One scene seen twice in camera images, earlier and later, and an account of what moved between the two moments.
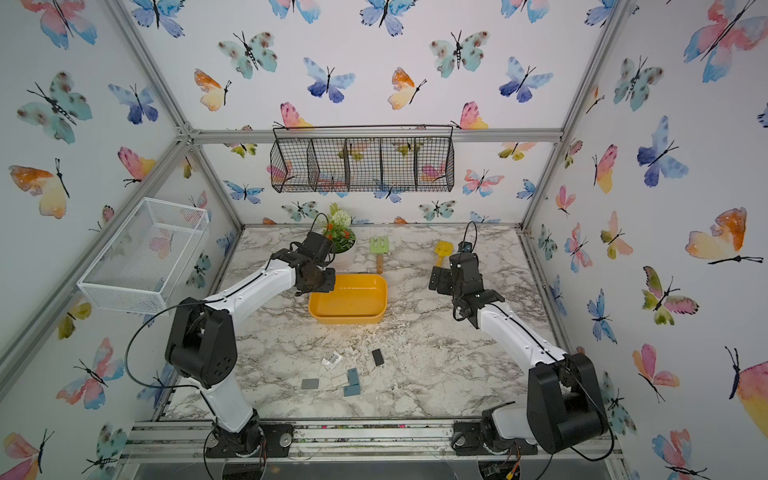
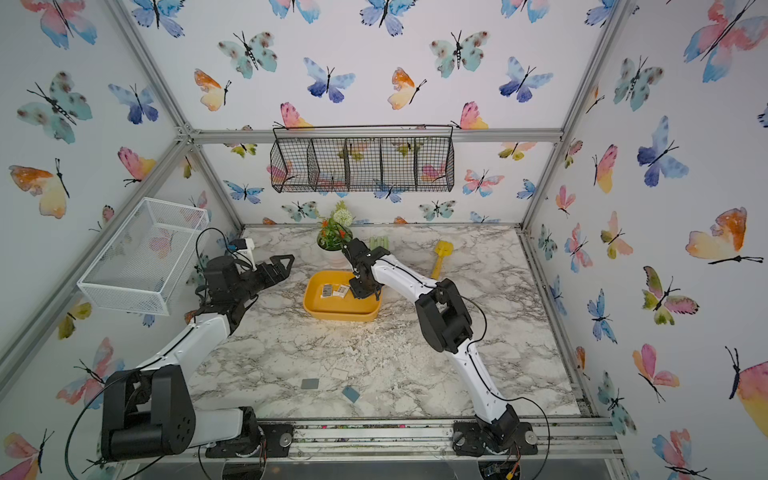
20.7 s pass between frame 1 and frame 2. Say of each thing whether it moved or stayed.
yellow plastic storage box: stayed
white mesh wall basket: stayed
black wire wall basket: stayed
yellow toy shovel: stayed
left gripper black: moved
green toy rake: stayed
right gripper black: moved
